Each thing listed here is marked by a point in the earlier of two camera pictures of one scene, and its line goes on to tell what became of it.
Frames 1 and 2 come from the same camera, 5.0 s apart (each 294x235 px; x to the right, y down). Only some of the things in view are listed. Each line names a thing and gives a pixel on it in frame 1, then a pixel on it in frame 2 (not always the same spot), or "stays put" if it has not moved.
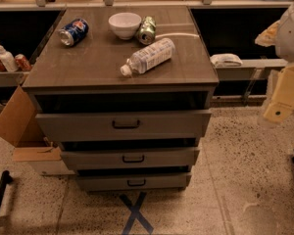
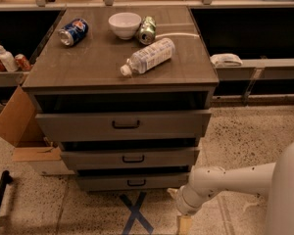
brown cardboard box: x=21 y=127 stays put
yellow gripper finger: x=269 y=36 to x=172 y=192
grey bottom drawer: x=132 y=182 stays put
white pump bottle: x=7 y=58 stays put
